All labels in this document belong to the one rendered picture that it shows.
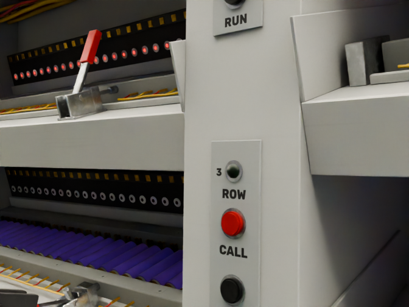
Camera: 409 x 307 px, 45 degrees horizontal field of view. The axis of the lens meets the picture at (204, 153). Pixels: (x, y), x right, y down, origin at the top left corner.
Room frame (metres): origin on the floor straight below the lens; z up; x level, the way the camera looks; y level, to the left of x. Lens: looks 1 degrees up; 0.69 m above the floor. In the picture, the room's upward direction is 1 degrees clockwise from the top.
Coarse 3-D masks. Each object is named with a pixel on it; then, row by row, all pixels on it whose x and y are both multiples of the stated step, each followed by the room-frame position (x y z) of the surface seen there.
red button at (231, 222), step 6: (228, 216) 0.32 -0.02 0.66; (234, 216) 0.31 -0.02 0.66; (222, 222) 0.32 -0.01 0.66; (228, 222) 0.32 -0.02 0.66; (234, 222) 0.31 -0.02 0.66; (240, 222) 0.31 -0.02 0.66; (222, 228) 0.32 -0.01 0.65; (228, 228) 0.32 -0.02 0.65; (234, 228) 0.31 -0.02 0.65; (240, 228) 0.31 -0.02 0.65; (228, 234) 0.32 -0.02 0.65; (234, 234) 0.31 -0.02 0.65
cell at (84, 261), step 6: (120, 240) 0.60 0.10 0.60; (108, 246) 0.59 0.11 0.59; (114, 246) 0.59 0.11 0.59; (120, 246) 0.59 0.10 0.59; (96, 252) 0.58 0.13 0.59; (102, 252) 0.58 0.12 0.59; (108, 252) 0.58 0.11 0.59; (84, 258) 0.56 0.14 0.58; (90, 258) 0.56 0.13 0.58; (96, 258) 0.57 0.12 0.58; (84, 264) 0.56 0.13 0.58
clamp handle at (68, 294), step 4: (64, 292) 0.46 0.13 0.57; (68, 292) 0.46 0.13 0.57; (68, 296) 0.46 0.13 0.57; (72, 296) 0.46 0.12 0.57; (60, 300) 0.46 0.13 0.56; (64, 300) 0.46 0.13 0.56; (68, 300) 0.46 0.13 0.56; (40, 304) 0.44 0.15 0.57; (44, 304) 0.45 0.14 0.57; (48, 304) 0.45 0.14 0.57; (52, 304) 0.45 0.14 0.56; (56, 304) 0.45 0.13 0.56; (60, 304) 0.45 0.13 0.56; (64, 304) 0.46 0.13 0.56
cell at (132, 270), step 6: (162, 252) 0.54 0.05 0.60; (168, 252) 0.54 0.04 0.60; (150, 258) 0.53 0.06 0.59; (156, 258) 0.53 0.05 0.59; (162, 258) 0.53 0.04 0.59; (138, 264) 0.52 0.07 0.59; (144, 264) 0.52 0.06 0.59; (150, 264) 0.52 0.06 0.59; (132, 270) 0.51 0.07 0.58; (138, 270) 0.51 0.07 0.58; (144, 270) 0.51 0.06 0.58; (132, 276) 0.50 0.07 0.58
